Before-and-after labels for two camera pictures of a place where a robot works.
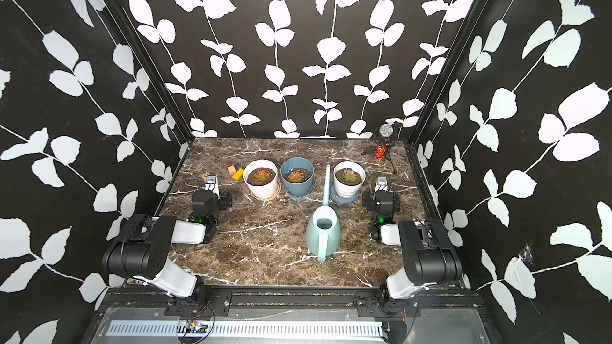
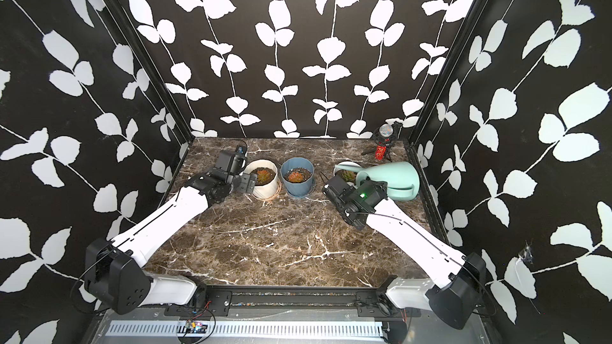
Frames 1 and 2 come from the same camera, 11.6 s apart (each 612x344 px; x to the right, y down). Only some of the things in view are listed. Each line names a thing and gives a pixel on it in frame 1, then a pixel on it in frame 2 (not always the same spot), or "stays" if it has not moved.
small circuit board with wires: (194, 326) stays
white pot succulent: (348, 177) stays
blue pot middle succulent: (297, 176) stays
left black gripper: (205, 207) → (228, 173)
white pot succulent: (261, 177) stays
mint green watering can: (323, 237) → (401, 180)
